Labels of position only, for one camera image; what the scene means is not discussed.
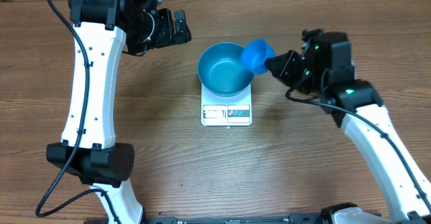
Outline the blue plastic scoop cup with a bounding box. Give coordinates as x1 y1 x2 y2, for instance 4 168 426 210
240 39 275 75

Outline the white digital kitchen scale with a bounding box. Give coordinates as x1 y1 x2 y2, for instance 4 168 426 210
201 85 253 127

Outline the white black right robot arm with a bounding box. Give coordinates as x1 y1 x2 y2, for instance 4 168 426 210
264 30 430 223

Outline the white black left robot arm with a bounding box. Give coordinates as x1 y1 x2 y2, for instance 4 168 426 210
46 0 191 223

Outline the teal metal bowl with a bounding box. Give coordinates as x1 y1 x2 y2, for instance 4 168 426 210
197 42 255 97

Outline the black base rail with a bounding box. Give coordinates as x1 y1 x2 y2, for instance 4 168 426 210
84 203 381 224

